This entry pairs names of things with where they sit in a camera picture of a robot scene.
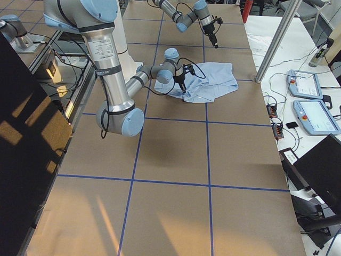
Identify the near teach pendant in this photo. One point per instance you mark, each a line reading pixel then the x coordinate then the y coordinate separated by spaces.
pixel 315 117

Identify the orange black connector module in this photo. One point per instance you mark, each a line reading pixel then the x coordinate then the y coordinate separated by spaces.
pixel 272 111

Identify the light blue button-up shirt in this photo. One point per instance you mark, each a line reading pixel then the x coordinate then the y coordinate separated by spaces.
pixel 216 80

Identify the white pedestal column base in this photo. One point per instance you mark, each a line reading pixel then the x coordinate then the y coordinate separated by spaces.
pixel 127 63

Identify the far teach pendant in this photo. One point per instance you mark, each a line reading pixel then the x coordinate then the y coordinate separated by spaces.
pixel 304 84

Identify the small black box device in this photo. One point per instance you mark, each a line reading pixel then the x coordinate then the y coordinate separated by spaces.
pixel 291 125

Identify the black monitor right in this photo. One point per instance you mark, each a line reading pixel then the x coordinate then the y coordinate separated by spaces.
pixel 317 171

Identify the black panel left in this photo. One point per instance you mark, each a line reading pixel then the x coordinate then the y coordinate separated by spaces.
pixel 33 136

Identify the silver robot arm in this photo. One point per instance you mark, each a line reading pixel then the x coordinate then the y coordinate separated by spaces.
pixel 184 16
pixel 94 20

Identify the red cylinder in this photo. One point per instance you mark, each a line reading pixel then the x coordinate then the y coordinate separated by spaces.
pixel 247 8

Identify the aluminium frame post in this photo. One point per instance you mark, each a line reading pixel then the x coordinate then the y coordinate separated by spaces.
pixel 277 39

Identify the teach pendant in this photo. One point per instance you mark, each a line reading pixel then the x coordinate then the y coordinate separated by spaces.
pixel 315 117
pixel 304 84

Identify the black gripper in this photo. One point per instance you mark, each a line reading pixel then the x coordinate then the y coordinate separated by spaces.
pixel 179 79
pixel 209 31

